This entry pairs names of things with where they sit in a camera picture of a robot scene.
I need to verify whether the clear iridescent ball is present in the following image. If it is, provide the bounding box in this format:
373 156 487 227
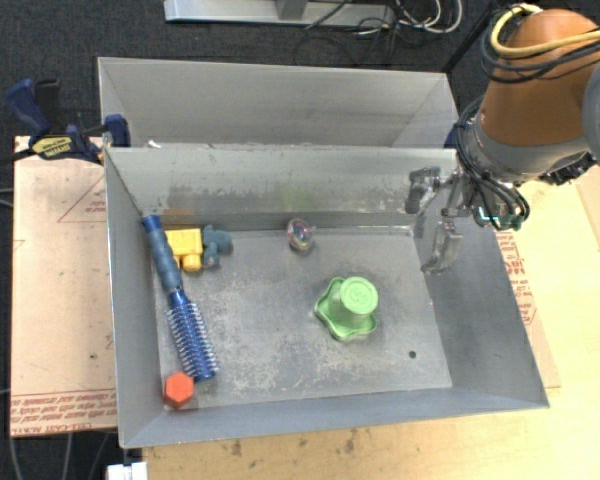
285 217 317 252

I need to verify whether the yellow toy block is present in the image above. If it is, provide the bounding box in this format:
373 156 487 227
164 227 204 274

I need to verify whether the teal toy animal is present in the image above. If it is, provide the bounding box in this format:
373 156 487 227
200 224 234 269

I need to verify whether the green flower-shaped cup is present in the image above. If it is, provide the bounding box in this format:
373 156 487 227
313 275 380 344

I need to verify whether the blue hairbrush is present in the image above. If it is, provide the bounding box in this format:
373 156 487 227
141 214 219 382

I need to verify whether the orange hexagonal block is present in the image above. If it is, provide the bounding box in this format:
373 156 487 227
162 371 197 411

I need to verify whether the grey metal bin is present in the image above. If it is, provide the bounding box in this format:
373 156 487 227
97 56 551 450

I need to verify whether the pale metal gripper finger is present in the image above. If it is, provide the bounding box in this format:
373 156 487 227
420 220 465 274
404 166 443 215

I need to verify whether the brown cardboard board, red print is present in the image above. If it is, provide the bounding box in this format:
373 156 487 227
9 135 563 439

